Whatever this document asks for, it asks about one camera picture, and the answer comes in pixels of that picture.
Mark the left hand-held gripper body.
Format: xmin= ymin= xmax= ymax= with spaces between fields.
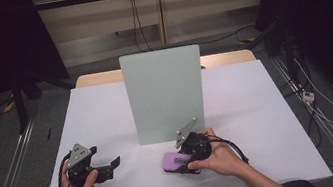
xmin=61 ymin=140 xmax=102 ymax=187

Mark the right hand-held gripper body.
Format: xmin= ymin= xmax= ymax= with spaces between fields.
xmin=171 ymin=114 xmax=215 ymax=166

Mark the purple whiteboard eraser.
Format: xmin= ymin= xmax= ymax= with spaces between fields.
xmin=161 ymin=147 xmax=201 ymax=180

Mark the person's right hand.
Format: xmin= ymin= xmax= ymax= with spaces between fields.
xmin=182 ymin=122 xmax=252 ymax=184

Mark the small black floor object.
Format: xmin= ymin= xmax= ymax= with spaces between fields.
xmin=44 ymin=127 xmax=54 ymax=142

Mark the frosted glass whiteboard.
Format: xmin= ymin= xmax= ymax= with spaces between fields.
xmin=117 ymin=43 xmax=214 ymax=149

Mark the wooden table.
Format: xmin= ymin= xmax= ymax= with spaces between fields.
xmin=74 ymin=47 xmax=256 ymax=90

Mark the white power strip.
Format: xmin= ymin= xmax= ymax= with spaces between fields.
xmin=300 ymin=88 xmax=317 ymax=105

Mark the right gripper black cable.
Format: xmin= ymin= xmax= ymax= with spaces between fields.
xmin=206 ymin=130 xmax=251 ymax=170

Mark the black hanging cable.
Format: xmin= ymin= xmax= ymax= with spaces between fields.
xmin=132 ymin=0 xmax=154 ymax=54
xmin=127 ymin=0 xmax=143 ymax=55

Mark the white floor cable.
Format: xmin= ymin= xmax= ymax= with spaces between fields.
xmin=293 ymin=51 xmax=333 ymax=131

